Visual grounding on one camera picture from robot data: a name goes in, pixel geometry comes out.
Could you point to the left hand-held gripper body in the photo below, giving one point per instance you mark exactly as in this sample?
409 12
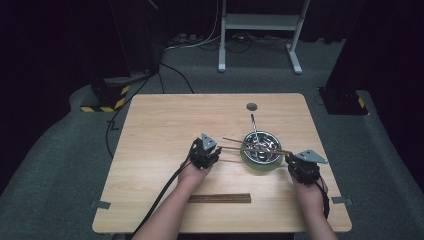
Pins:
204 151

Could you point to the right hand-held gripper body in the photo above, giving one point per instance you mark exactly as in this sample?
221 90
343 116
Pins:
308 166

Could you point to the dark wooden chopstick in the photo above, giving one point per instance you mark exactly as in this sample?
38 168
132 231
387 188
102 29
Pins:
240 142
233 148

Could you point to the green bowl with steel inside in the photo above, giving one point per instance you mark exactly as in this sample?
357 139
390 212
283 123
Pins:
266 146

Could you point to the green round mat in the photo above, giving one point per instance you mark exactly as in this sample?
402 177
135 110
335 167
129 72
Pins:
261 166

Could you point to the metal spoon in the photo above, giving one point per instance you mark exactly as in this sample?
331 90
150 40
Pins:
255 130

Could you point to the person's left hand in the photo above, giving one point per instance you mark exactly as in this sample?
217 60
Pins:
193 175

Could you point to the person's right hand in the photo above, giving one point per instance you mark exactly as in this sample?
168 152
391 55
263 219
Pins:
308 196

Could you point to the row of brown chopsticks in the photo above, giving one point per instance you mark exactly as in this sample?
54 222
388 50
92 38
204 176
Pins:
219 198

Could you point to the black base with yellow stripes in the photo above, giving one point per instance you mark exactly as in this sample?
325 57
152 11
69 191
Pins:
106 96
345 101

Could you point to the white metal stand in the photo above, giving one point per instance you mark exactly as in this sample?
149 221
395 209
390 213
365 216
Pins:
260 23

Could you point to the grey table bracket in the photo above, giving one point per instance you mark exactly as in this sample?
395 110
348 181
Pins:
342 200
100 204

